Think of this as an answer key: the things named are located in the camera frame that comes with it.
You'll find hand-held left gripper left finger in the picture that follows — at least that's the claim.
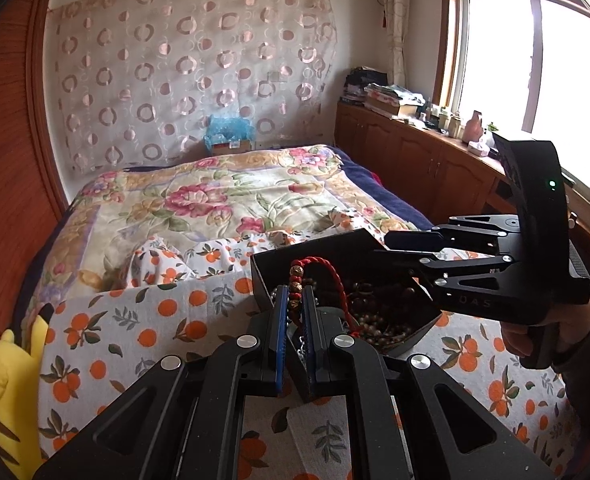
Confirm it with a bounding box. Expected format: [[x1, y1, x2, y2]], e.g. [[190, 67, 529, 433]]
[[32, 292, 296, 480]]

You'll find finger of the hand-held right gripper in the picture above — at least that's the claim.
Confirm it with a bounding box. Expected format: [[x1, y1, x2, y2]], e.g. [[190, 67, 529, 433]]
[[372, 249, 514, 287], [384, 215, 522, 254]]

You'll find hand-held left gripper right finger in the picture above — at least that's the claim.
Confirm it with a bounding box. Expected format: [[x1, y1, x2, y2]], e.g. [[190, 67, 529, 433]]
[[300, 299, 557, 480]]

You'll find black storage box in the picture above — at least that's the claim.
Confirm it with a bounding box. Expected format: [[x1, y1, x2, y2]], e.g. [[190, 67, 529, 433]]
[[249, 227, 444, 404]]

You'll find brown wooden bead bracelet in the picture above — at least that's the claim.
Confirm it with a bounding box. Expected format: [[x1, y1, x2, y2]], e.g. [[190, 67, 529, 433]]
[[346, 280, 412, 322]]

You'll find white pearl necklace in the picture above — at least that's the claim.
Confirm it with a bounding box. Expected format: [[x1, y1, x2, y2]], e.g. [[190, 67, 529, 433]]
[[354, 310, 417, 350]]

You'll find red cord bead bracelet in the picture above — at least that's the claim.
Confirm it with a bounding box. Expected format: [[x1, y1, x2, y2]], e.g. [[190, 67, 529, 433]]
[[287, 256, 372, 347]]

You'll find person's right hand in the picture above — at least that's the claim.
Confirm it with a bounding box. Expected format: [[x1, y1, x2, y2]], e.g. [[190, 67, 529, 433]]
[[500, 292, 590, 372]]

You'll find navy blue blanket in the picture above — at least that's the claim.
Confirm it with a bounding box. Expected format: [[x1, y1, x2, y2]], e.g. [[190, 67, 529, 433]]
[[324, 145, 437, 232]]

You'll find wooden low cabinet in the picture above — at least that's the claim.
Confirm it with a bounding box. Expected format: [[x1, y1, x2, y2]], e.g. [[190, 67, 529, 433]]
[[334, 100, 590, 273]]

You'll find orange fruit print cloth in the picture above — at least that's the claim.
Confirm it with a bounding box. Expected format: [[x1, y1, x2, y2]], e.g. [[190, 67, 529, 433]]
[[37, 212, 582, 480]]

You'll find pink bottle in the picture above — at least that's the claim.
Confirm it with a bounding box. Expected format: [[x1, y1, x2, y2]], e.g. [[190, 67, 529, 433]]
[[465, 109, 484, 144]]

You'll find stack of books and clothes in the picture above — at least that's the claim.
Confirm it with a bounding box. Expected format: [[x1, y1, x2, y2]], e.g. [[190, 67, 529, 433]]
[[343, 66, 427, 119]]

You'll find floral blanket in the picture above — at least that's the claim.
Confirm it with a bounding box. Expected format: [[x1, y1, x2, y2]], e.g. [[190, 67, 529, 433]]
[[25, 144, 434, 312]]

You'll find small cardboard box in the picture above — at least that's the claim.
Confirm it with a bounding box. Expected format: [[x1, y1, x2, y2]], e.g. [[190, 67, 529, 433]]
[[210, 140, 254, 156]]

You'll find blue plastic bag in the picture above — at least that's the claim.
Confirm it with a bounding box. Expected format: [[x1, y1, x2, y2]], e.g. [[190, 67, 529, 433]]
[[204, 115, 257, 144]]

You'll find pale window curtain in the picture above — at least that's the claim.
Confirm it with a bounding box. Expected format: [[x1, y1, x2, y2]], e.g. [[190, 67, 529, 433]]
[[379, 0, 412, 87]]

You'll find yellow plush toy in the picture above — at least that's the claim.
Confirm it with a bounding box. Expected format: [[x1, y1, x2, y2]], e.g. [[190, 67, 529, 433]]
[[0, 310, 52, 480]]

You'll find sheer circle pattern curtain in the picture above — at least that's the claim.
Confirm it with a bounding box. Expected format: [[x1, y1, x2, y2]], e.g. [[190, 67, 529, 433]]
[[47, 0, 342, 177]]

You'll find wooden slatted wardrobe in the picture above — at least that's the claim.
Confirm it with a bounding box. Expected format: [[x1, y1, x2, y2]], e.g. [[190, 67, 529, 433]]
[[0, 0, 72, 342]]

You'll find wooden frame window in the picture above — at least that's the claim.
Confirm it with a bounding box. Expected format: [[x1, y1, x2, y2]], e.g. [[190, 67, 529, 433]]
[[431, 0, 590, 207]]

